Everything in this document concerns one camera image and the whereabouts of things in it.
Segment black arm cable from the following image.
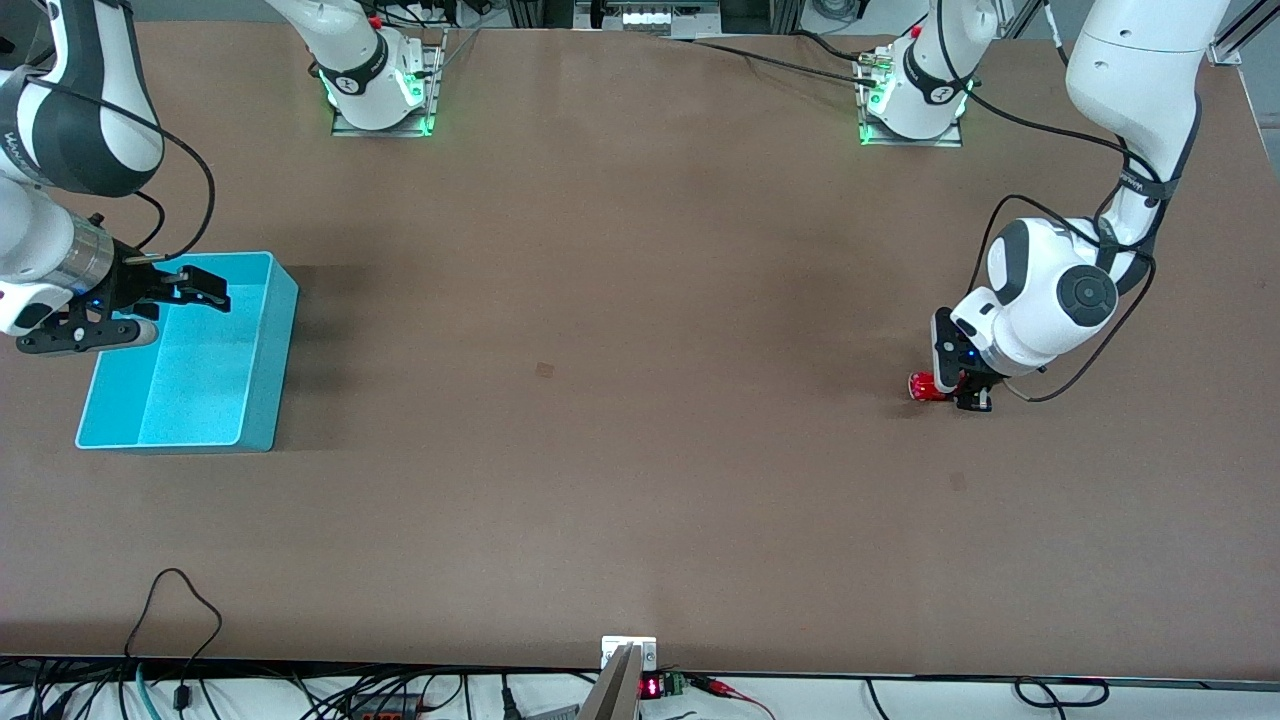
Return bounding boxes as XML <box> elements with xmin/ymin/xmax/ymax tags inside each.
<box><xmin>20</xmin><ymin>74</ymin><xmax>218</xmax><ymax>264</ymax></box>
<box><xmin>934</xmin><ymin>0</ymin><xmax>1162</xmax><ymax>404</ymax></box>

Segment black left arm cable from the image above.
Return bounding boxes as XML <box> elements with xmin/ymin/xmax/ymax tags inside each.
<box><xmin>934</xmin><ymin>0</ymin><xmax>1162</xmax><ymax>404</ymax></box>

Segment black orange connector block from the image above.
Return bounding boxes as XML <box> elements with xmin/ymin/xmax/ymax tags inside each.
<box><xmin>345</xmin><ymin>691</ymin><xmax>427</xmax><ymax>718</ymax></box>

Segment black looped cable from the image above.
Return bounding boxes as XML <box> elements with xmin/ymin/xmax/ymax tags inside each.
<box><xmin>1012</xmin><ymin>676</ymin><xmax>1112</xmax><ymax>709</ymax></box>

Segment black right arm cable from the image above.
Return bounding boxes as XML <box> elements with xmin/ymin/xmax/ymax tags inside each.
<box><xmin>20</xmin><ymin>74</ymin><xmax>218</xmax><ymax>264</ymax></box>

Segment grey aluminium bar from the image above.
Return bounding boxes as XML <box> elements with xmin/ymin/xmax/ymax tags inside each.
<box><xmin>577</xmin><ymin>644</ymin><xmax>642</xmax><ymax>720</ymax></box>

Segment black equipment rack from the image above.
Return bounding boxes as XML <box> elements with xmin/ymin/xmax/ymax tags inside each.
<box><xmin>505</xmin><ymin>0</ymin><xmax>807</xmax><ymax>34</ymax></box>

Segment red clip lead wire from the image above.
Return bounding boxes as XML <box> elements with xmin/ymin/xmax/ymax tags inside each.
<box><xmin>689</xmin><ymin>675</ymin><xmax>777</xmax><ymax>720</ymax></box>

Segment thin black cable with ferrite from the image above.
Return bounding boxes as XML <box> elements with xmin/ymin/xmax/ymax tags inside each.
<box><xmin>124</xmin><ymin>568</ymin><xmax>224</xmax><ymax>714</ymax></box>

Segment black braided connector cable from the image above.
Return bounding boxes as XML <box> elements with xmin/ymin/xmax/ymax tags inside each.
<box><xmin>794</xmin><ymin>29</ymin><xmax>893</xmax><ymax>71</ymax></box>

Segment blue plastic box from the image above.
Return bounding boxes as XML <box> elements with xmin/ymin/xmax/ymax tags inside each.
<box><xmin>75</xmin><ymin>251</ymin><xmax>300</xmax><ymax>454</ymax></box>

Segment white metal bracket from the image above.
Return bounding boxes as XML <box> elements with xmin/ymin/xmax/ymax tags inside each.
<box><xmin>601</xmin><ymin>635</ymin><xmax>659</xmax><ymax>672</ymax></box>

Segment aluminium frame profile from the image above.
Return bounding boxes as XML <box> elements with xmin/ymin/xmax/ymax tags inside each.
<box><xmin>1204</xmin><ymin>0</ymin><xmax>1280</xmax><ymax>69</ymax></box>

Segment thick black table cable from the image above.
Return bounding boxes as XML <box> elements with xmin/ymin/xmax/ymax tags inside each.
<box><xmin>664</xmin><ymin>35</ymin><xmax>883</xmax><ymax>88</ymax></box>

